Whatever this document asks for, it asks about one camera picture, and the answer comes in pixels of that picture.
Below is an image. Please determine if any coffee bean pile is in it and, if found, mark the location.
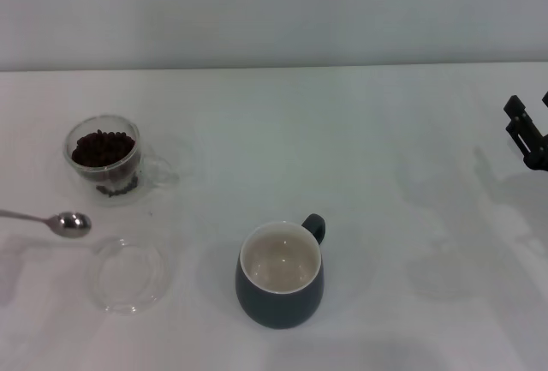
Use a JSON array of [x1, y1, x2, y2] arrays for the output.
[[71, 129, 139, 197]]

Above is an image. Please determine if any dark grey ceramic mug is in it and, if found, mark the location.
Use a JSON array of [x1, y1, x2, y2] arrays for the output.
[[234, 212, 327, 330]]

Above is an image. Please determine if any pink-handled metal spoon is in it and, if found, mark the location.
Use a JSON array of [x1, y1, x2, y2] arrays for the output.
[[0, 209, 92, 240]]

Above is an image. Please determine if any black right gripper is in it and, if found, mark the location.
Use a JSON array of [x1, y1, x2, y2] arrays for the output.
[[503, 90, 548, 171]]

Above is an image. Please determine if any clear double-walled glass cup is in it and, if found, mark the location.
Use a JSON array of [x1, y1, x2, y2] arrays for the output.
[[63, 115, 180, 208]]

